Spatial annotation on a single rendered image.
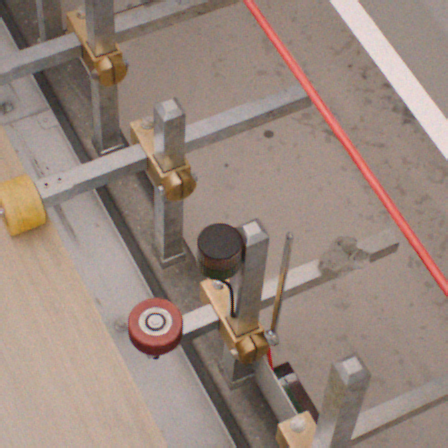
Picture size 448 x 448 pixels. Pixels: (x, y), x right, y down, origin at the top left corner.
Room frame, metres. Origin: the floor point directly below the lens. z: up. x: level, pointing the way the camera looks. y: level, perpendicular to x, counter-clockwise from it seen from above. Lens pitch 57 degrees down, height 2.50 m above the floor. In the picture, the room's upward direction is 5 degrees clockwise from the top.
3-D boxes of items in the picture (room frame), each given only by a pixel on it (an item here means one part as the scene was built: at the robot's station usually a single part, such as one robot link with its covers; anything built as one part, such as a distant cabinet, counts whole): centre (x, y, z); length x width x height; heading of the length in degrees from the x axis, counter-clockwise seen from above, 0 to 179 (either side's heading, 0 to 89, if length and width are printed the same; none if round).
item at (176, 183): (1.13, 0.13, 0.95); 0.14 x 0.06 x 0.05; 32
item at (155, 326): (0.87, 0.11, 0.85); 0.08 x 0.08 x 0.11
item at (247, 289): (0.90, -0.02, 0.89); 0.04 x 0.04 x 0.48; 32
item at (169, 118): (1.12, 0.12, 0.86); 0.04 x 0.04 x 0.48; 32
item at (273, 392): (0.89, -0.05, 0.75); 0.26 x 0.01 x 0.10; 32
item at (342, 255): (1.04, -0.16, 0.87); 0.09 x 0.07 x 0.02; 122
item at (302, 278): (0.98, -0.06, 0.84); 0.43 x 0.03 x 0.04; 122
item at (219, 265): (0.88, 0.03, 1.11); 0.06 x 0.06 x 0.02
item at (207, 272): (0.88, 0.03, 1.09); 0.06 x 0.06 x 0.02
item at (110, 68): (1.35, 0.26, 0.95); 0.14 x 0.06 x 0.05; 32
